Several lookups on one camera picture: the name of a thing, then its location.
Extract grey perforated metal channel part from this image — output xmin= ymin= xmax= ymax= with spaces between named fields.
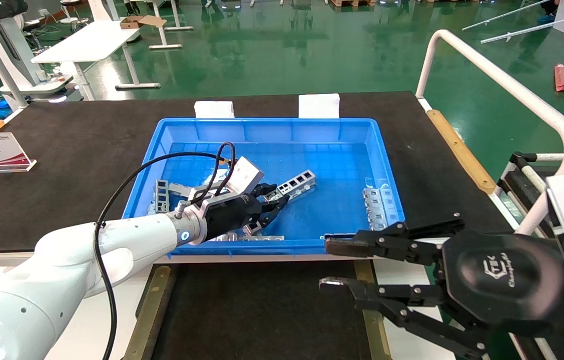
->
xmin=264 ymin=170 xmax=317 ymax=202

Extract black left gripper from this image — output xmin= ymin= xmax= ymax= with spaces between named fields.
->
xmin=205 ymin=183 xmax=291 ymax=241

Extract black rack frame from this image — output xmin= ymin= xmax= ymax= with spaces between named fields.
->
xmin=497 ymin=151 xmax=564 ymax=236

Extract blue plastic bin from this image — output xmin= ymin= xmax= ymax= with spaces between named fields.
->
xmin=123 ymin=117 xmax=406 ymax=258

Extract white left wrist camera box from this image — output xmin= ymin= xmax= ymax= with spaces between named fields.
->
xmin=222 ymin=156 xmax=266 ymax=198

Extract white foam block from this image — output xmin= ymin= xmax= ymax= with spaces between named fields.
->
xmin=194 ymin=101 xmax=235 ymax=119

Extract long white rod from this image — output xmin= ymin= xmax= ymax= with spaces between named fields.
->
xmin=462 ymin=0 xmax=550 ymax=32
xmin=481 ymin=9 xmax=564 ymax=45

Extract plain grey metal bar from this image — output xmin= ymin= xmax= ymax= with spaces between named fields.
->
xmin=169 ymin=182 xmax=212 ymax=198

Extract grey notched metal bracket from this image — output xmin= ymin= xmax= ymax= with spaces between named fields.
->
xmin=363 ymin=187 xmax=391 ymax=233

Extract open cardboard box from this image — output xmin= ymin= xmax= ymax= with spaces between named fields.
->
xmin=120 ymin=15 xmax=167 ymax=30

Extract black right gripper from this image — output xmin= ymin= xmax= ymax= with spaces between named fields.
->
xmin=318 ymin=212 xmax=564 ymax=360

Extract black flat container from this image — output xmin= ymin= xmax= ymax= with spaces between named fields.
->
xmin=149 ymin=260 xmax=375 ymax=360

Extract white tube railing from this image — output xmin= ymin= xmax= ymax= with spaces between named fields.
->
xmin=414 ymin=29 xmax=564 ymax=236

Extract white desk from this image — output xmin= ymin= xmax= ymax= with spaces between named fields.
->
xmin=31 ymin=20 xmax=162 ymax=102

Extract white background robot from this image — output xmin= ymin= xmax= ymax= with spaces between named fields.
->
xmin=0 ymin=0 xmax=82 ymax=103

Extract brass edge strip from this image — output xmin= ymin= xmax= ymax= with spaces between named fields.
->
xmin=122 ymin=265 xmax=172 ymax=360
xmin=353 ymin=260 xmax=392 ymax=360

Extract white paper label right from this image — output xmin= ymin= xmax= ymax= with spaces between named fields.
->
xmin=298 ymin=93 xmax=340 ymax=119

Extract grey ladder-shaped metal part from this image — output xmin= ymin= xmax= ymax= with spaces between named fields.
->
xmin=154 ymin=179 xmax=170 ymax=213

